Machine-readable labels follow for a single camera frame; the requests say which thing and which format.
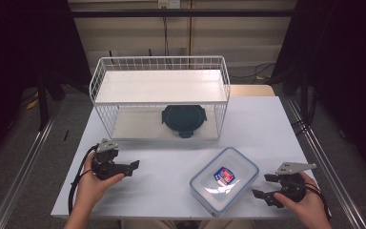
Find clear rectangular food container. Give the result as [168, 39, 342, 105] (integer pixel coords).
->
[189, 146, 260, 218]

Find person's right hand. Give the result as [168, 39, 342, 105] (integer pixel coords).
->
[273, 172, 330, 221]

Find person's left hand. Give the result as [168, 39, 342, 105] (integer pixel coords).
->
[75, 152, 126, 209]

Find round dark teal food container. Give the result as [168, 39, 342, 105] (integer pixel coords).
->
[161, 104, 208, 139]

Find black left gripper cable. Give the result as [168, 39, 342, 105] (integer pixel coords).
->
[68, 144, 100, 215]

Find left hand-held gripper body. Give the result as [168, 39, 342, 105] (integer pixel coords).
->
[91, 138, 132, 181]

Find white wire shelf rack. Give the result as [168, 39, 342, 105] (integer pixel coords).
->
[89, 55, 232, 141]

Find person's right leg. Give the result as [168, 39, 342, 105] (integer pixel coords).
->
[199, 219, 255, 229]

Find person's leg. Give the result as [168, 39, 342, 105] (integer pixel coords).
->
[199, 219, 255, 229]
[119, 219, 178, 229]

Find aluminium floor rail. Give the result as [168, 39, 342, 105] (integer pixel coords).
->
[0, 103, 62, 229]
[285, 96, 366, 229]

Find wooden table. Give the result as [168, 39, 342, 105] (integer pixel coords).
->
[229, 84, 276, 97]

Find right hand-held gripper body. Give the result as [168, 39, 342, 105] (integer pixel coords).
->
[275, 161, 317, 203]

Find white wall power outlet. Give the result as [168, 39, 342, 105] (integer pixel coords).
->
[157, 0, 181, 10]

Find black hanging cable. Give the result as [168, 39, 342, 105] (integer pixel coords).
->
[162, 7, 173, 70]

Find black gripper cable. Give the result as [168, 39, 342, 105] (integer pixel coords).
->
[301, 181, 332, 221]
[68, 144, 100, 215]

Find black floor cables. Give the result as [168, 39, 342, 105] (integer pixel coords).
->
[231, 62, 278, 81]

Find black curtain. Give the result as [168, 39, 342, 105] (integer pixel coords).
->
[270, 0, 366, 184]
[0, 0, 92, 166]

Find black horizontal bar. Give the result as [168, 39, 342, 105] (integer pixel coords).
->
[71, 9, 297, 19]

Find person's left leg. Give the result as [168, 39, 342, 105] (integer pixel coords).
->
[119, 219, 178, 229]

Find black metal stand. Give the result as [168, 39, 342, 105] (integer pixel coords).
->
[36, 73, 51, 132]
[299, 68, 311, 126]

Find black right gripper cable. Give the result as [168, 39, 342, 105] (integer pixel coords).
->
[301, 181, 332, 221]

